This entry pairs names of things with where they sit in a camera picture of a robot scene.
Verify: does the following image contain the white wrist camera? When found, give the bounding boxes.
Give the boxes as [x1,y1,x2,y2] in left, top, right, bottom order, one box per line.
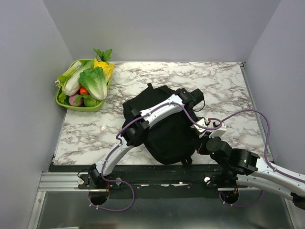
[191,118,211,134]
[209,121,227,138]

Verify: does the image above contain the orange carrot toy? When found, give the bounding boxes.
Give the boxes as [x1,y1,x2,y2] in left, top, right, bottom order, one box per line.
[80,87,89,95]

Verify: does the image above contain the purple cable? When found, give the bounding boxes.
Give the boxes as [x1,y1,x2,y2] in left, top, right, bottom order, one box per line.
[214,109,305,208]
[88,102,224,212]

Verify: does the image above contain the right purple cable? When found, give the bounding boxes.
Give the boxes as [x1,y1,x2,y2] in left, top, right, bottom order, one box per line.
[214,109,305,208]

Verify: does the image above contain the yellow leafy vegetable toy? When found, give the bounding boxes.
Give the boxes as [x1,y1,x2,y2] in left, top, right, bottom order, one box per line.
[93,58,115,83]

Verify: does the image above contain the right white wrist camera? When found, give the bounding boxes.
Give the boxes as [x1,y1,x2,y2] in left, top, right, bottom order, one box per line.
[209,121,227,138]

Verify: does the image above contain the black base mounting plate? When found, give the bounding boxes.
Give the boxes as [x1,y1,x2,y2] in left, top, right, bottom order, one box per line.
[49,164,239,203]

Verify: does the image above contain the pink radish toy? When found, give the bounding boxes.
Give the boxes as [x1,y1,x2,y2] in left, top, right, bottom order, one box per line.
[69,94,83,107]

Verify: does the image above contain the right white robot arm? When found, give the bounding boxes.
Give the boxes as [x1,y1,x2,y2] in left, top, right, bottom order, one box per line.
[197,136,305,209]

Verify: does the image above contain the green round vegetable toy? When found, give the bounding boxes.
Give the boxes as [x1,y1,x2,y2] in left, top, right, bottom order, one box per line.
[83,95,101,107]

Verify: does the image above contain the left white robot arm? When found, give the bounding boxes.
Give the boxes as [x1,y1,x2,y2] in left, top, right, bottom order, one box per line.
[88,86,204,188]

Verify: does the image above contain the aluminium rail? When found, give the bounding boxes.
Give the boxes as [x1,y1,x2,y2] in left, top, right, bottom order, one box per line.
[38,172,79,192]

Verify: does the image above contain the black student backpack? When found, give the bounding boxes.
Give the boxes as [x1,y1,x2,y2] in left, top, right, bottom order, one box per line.
[122,83,204,165]

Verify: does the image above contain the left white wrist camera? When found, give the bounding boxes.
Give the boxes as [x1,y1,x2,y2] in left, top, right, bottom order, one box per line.
[191,118,211,134]

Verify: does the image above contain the green lettuce toy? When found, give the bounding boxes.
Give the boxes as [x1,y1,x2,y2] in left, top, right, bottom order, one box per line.
[78,67,108,101]

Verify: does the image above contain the white bok choy toy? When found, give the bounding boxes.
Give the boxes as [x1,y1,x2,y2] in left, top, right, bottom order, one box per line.
[55,60,94,96]

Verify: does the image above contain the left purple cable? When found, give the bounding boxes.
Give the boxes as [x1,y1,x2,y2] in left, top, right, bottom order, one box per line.
[88,102,224,212]

